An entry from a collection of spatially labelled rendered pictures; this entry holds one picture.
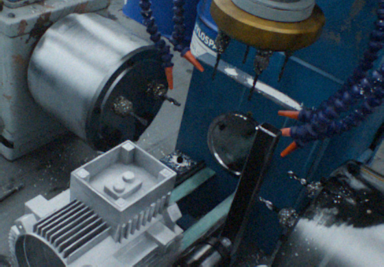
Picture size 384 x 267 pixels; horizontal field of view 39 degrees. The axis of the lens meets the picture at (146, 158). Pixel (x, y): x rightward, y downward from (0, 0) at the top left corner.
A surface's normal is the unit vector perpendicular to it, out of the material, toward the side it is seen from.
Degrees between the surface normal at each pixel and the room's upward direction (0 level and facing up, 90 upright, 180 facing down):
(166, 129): 0
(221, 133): 90
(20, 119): 90
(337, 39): 90
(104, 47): 21
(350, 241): 47
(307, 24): 0
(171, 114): 0
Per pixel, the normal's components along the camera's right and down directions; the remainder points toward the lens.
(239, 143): -0.67, 0.41
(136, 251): 0.14, -0.76
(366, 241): -0.31, -0.33
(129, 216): 0.73, 0.51
